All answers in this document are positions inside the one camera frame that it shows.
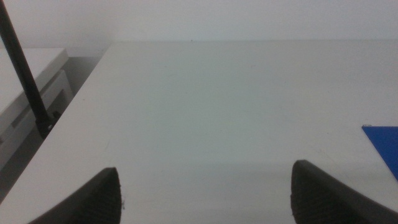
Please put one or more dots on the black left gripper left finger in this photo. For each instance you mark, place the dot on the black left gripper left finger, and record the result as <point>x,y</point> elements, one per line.
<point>96,202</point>

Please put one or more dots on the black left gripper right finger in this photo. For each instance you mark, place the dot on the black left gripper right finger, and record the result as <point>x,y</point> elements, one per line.
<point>320,199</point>

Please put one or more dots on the white side cabinet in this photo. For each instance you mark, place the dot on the white side cabinet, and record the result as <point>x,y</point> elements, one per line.
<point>18,81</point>

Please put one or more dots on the blue rectangular mat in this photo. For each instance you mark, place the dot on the blue rectangular mat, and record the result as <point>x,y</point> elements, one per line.
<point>385,143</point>

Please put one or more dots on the black pole with clamp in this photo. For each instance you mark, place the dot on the black pole with clamp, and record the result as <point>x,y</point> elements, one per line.
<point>21,68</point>

